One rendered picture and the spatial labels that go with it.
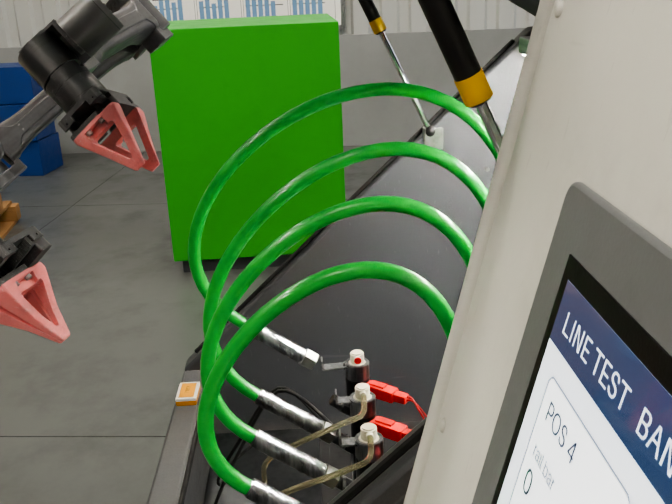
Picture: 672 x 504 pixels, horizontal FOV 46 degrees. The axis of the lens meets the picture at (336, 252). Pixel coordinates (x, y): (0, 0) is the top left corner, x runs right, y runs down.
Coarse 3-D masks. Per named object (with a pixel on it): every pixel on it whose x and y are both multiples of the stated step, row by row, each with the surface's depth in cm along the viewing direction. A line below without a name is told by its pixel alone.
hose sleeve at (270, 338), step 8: (264, 328) 90; (256, 336) 90; (264, 336) 90; (272, 336) 90; (280, 336) 91; (272, 344) 90; (280, 344) 90; (288, 344) 91; (296, 344) 91; (280, 352) 91; (288, 352) 91; (296, 352) 91; (304, 352) 91; (296, 360) 91
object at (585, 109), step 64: (576, 0) 39; (640, 0) 32; (576, 64) 38; (640, 64) 31; (512, 128) 47; (576, 128) 37; (640, 128) 30; (512, 192) 44; (640, 192) 29; (512, 256) 42; (512, 320) 41; (448, 384) 50; (448, 448) 48
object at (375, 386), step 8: (368, 384) 92; (376, 384) 91; (384, 384) 91; (376, 392) 91; (384, 392) 90; (392, 392) 90; (400, 392) 90; (384, 400) 91; (392, 400) 90; (400, 400) 90
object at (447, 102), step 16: (320, 96) 82; (336, 96) 82; (352, 96) 82; (368, 96) 82; (416, 96) 82; (432, 96) 82; (448, 96) 82; (288, 112) 82; (304, 112) 82; (464, 112) 83; (272, 128) 82; (480, 128) 83; (256, 144) 83; (240, 160) 83; (496, 160) 85; (224, 176) 84; (208, 192) 84; (208, 208) 85; (192, 224) 86; (192, 240) 86; (192, 256) 87; (192, 272) 87; (240, 320) 89
